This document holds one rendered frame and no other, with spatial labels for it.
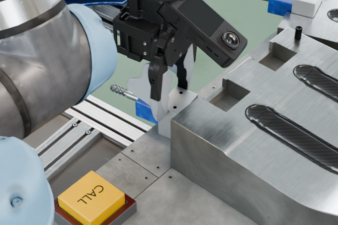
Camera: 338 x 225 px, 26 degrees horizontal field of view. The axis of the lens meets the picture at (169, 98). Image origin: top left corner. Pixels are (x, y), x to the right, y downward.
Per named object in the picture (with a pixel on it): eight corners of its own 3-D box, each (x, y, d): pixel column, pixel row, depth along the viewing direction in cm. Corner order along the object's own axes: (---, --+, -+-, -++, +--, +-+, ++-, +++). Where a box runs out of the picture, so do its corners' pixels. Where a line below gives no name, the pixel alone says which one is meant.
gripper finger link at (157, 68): (160, 88, 99) (168, 30, 94) (171, 92, 98) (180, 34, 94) (142, 101, 95) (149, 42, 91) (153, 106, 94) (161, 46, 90)
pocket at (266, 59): (246, 77, 104) (248, 57, 102) (268, 60, 107) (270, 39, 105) (272, 91, 102) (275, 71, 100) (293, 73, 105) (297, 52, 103)
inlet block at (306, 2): (233, 12, 120) (235, -16, 117) (244, -4, 124) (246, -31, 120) (311, 32, 116) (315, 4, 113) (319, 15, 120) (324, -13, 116)
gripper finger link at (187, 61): (163, 69, 108) (154, 28, 100) (198, 83, 105) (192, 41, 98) (152, 84, 106) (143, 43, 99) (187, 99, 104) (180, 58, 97)
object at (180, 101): (102, 110, 107) (100, 82, 104) (121, 91, 110) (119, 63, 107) (179, 143, 102) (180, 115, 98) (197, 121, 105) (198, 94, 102)
